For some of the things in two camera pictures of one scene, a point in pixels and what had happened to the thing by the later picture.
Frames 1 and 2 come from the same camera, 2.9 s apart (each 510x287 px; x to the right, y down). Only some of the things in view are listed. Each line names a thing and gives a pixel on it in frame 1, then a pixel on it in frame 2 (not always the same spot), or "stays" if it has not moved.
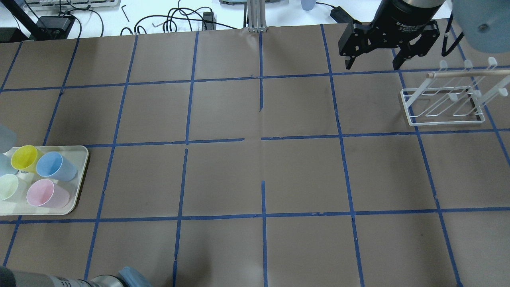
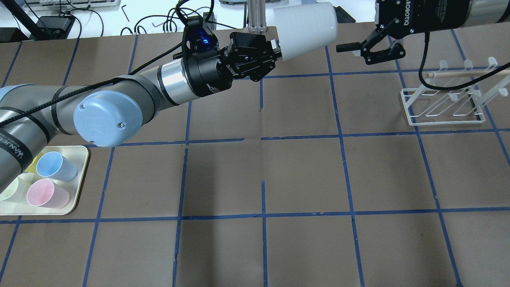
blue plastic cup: [52, 164] stays
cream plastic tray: [49, 181] stays
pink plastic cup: [43, 192] stays
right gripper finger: [355, 39] -> [395, 51]
